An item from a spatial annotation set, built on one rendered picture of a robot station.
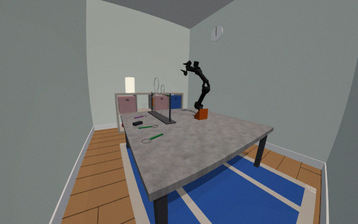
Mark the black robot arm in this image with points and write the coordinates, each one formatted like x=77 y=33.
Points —
x=197 y=70

